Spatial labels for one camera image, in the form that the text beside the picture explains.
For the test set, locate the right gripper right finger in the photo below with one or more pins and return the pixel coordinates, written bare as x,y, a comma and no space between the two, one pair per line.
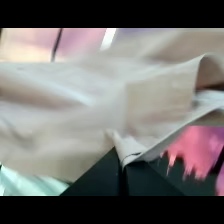
146,181

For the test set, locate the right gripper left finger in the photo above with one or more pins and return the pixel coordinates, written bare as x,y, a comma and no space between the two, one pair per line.
103,180

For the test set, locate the brown garment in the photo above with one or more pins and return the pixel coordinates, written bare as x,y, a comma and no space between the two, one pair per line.
83,110

